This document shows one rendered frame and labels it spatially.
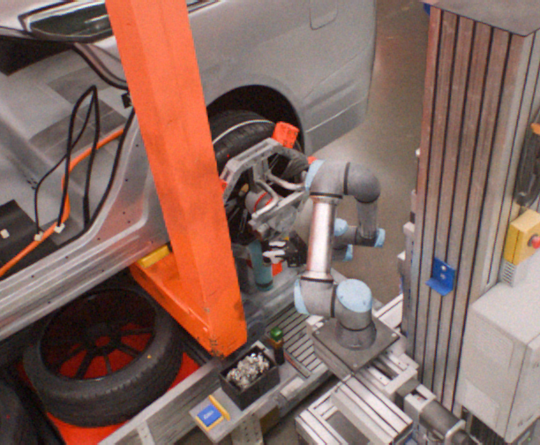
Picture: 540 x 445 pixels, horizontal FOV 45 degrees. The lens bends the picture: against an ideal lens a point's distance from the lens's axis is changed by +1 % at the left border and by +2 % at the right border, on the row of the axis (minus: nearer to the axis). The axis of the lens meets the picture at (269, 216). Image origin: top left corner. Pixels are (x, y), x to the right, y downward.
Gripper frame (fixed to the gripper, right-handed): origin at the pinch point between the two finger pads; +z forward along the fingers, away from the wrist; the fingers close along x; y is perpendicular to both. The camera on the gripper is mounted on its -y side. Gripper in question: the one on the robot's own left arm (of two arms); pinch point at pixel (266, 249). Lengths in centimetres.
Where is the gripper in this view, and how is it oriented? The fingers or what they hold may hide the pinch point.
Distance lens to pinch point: 268.8
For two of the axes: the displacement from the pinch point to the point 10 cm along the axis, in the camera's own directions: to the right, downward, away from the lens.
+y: 1.0, 7.5, 6.5
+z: -9.9, 0.2, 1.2
